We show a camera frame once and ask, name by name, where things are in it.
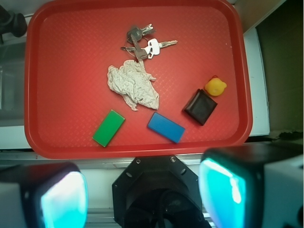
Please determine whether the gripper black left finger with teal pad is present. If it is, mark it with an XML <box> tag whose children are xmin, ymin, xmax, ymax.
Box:
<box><xmin>0</xmin><ymin>162</ymin><xmax>88</xmax><ymax>228</ymax></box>

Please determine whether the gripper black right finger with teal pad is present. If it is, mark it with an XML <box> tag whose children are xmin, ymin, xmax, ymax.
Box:
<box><xmin>199</xmin><ymin>143</ymin><xmax>304</xmax><ymax>228</ymax></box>

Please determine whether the yellow rubber duck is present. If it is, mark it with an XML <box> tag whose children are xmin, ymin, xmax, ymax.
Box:
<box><xmin>204</xmin><ymin>76</ymin><xmax>227</xmax><ymax>96</ymax></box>

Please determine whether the green rectangular block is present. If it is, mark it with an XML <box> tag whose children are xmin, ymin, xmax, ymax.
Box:
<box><xmin>92</xmin><ymin>110</ymin><xmax>125</xmax><ymax>147</ymax></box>

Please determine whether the black leather wallet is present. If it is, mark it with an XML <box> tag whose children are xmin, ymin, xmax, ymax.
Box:
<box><xmin>183</xmin><ymin>89</ymin><xmax>218</xmax><ymax>126</ymax></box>

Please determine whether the blue rectangular block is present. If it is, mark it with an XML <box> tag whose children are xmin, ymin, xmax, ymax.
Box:
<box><xmin>148</xmin><ymin>112</ymin><xmax>185</xmax><ymax>143</ymax></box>

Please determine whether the red plastic tray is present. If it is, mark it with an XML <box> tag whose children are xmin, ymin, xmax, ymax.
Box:
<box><xmin>24</xmin><ymin>0</ymin><xmax>253</xmax><ymax>159</ymax></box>

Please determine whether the crumpled white cloth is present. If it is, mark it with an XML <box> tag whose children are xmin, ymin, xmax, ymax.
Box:
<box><xmin>107</xmin><ymin>60</ymin><xmax>160</xmax><ymax>112</ymax></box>

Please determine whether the bunch of silver keys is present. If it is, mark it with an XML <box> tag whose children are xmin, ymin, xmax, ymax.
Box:
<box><xmin>120</xmin><ymin>23</ymin><xmax>178</xmax><ymax>61</ymax></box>

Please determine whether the black knob object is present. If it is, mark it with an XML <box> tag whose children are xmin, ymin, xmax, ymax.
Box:
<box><xmin>0</xmin><ymin>6</ymin><xmax>28</xmax><ymax>45</ymax></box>

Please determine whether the black octagonal mount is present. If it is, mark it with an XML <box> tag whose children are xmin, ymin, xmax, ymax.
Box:
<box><xmin>112</xmin><ymin>155</ymin><xmax>211</xmax><ymax>228</ymax></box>

